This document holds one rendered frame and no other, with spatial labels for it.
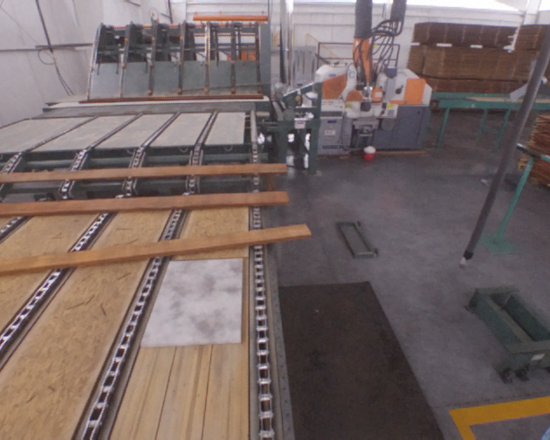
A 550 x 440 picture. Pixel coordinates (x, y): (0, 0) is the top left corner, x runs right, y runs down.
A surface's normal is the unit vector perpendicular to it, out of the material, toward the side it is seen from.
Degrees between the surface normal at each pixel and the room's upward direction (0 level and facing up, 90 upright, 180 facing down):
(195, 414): 0
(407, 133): 90
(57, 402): 0
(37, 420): 0
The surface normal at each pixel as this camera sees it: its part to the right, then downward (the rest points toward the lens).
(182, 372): 0.00, -0.86
